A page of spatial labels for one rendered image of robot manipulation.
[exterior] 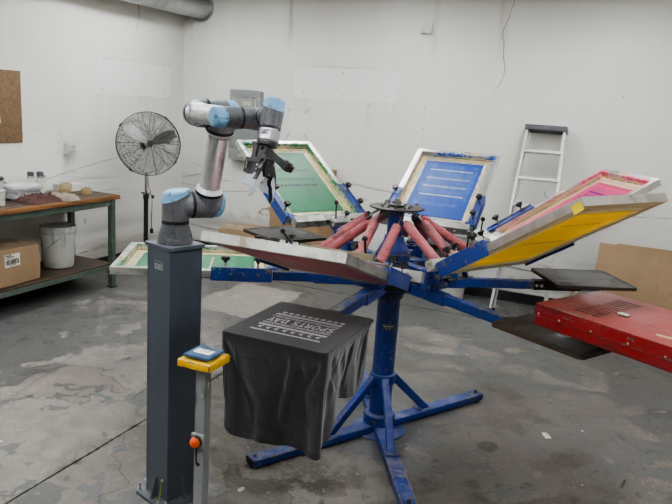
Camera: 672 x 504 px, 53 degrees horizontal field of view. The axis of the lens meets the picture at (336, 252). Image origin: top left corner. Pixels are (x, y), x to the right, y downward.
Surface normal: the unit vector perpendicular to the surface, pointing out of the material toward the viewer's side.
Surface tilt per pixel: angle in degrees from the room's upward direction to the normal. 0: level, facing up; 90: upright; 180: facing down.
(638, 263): 77
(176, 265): 90
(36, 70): 90
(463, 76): 90
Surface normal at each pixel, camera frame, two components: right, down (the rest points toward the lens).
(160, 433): -0.67, 0.11
